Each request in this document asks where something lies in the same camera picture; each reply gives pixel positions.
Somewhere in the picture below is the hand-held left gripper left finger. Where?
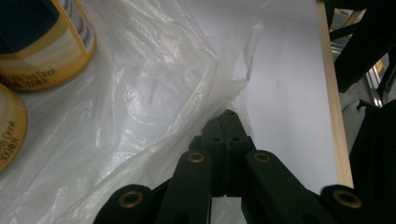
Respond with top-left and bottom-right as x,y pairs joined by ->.
189,108 -> 231,198

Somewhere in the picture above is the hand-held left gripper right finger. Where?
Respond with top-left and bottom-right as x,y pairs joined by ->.
228,108 -> 257,198

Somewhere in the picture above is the translucent white plastic bag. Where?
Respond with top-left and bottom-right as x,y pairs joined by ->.
0,0 -> 265,224

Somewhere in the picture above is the yellow blue can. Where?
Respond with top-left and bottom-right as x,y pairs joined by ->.
0,0 -> 97,91

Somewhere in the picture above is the wooden table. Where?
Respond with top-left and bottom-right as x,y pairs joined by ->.
315,0 -> 355,189

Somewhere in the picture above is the aluminium floor rail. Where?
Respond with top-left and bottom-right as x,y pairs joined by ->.
364,66 -> 387,108

